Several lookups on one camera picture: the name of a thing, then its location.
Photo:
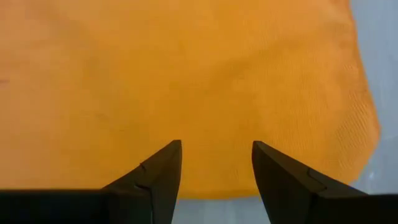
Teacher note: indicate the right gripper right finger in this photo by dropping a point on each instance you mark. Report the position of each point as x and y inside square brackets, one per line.
[295, 199]

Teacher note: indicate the orange towel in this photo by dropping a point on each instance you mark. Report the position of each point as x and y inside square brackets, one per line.
[186, 77]

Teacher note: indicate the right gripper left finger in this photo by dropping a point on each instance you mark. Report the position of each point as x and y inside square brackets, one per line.
[124, 205]

